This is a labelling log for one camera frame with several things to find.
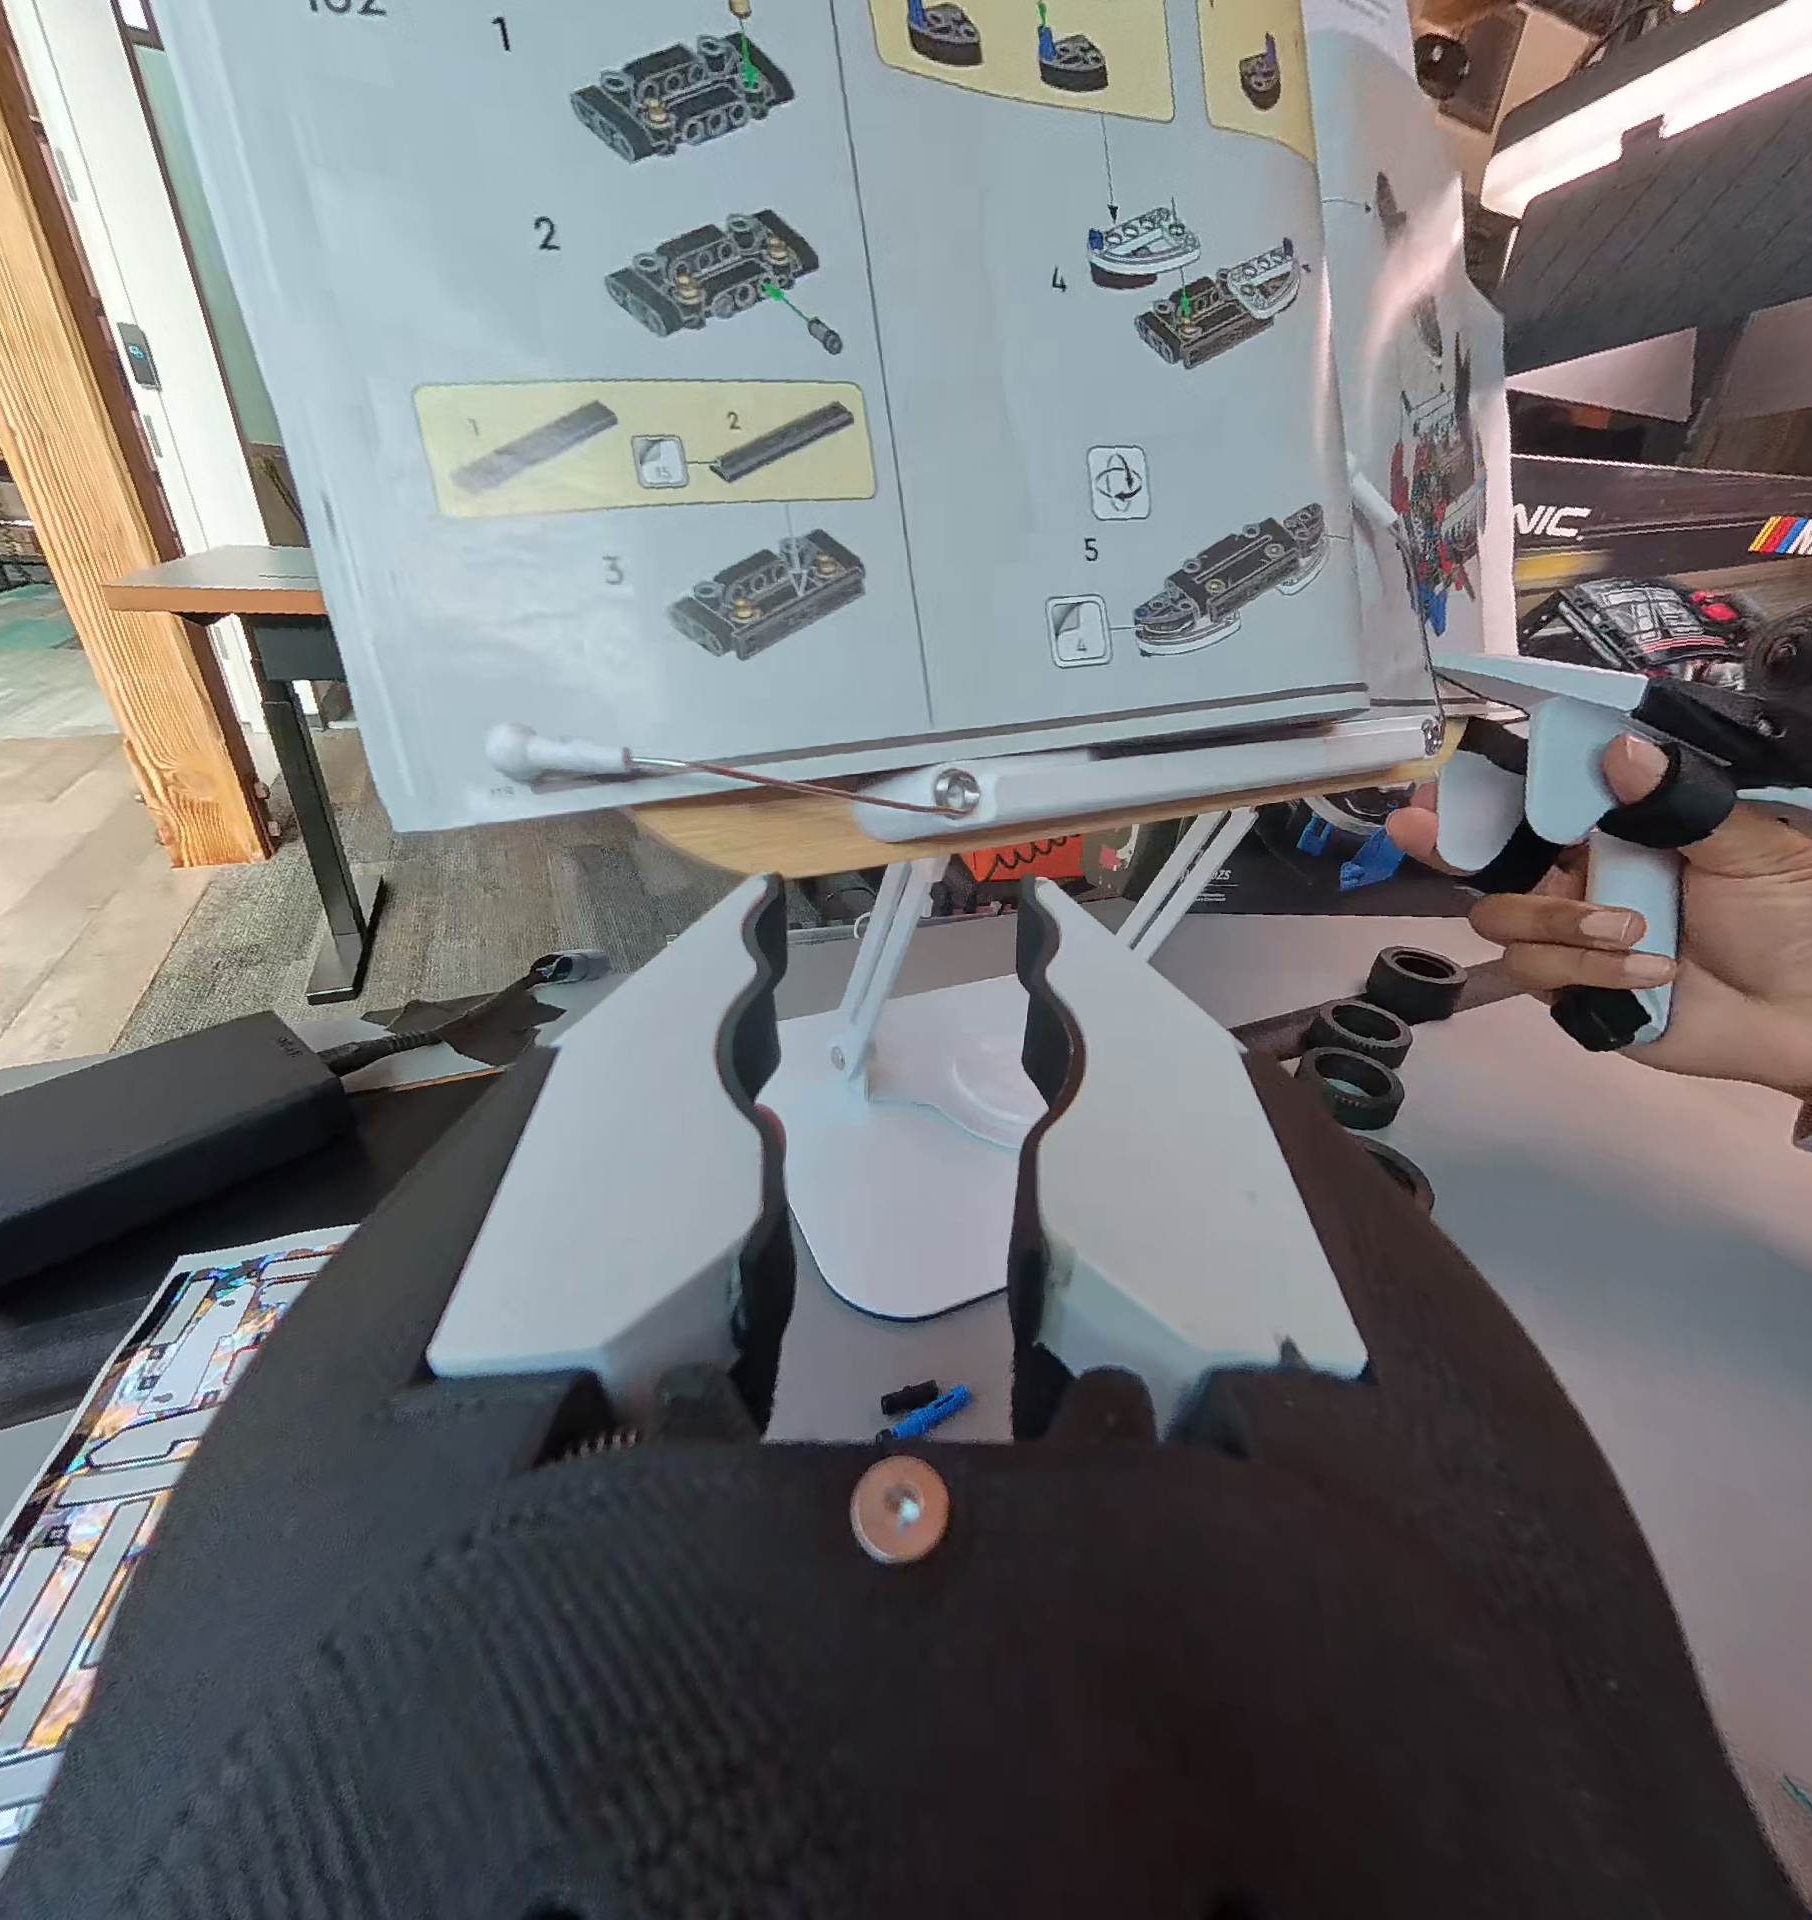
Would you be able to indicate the shiny sticker sheet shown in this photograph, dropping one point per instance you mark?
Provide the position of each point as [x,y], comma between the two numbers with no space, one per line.
[82,1501]

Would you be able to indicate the black brick pin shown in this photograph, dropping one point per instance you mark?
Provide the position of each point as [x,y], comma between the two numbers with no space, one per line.
[911,1395]

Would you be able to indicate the blue brick piece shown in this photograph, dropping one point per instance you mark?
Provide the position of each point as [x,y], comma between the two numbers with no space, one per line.
[1355,863]

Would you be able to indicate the white book stand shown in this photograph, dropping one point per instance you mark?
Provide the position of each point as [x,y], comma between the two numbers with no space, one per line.
[906,1201]

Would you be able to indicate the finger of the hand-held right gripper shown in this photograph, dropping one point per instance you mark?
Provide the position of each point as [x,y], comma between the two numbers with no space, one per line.
[1552,684]

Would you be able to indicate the wall switch panel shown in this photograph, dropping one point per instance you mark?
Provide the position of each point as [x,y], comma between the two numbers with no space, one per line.
[141,354]

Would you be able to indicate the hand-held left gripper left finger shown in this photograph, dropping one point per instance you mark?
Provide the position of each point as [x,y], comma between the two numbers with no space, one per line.
[592,1201]

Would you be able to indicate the person's right hand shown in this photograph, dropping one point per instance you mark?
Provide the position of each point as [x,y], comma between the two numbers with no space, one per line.
[1776,946]

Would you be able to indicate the blue brick pin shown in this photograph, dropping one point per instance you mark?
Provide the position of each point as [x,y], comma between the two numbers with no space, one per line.
[933,1413]

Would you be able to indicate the dark felt panel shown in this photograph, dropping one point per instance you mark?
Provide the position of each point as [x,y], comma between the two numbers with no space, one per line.
[1670,227]

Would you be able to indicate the building instruction booklet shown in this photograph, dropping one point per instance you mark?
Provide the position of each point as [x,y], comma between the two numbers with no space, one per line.
[696,450]

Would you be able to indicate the grey desk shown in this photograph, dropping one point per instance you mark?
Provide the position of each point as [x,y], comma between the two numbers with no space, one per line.
[1595,1352]

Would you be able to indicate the wooden pillar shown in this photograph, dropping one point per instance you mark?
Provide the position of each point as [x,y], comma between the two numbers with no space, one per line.
[51,450]

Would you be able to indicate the black toy car box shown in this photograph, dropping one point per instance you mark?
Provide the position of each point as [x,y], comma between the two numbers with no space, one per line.
[1670,524]

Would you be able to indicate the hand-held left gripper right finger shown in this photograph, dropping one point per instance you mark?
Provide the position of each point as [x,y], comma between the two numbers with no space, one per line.
[1190,1201]

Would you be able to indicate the black standing desk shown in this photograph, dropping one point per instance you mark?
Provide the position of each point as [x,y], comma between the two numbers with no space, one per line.
[229,585]

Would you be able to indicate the black power adapter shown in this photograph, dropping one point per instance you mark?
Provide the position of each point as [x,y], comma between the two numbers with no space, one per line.
[126,1141]

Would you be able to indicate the orange box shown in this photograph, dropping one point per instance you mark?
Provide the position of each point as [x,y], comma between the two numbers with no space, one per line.
[1026,857]

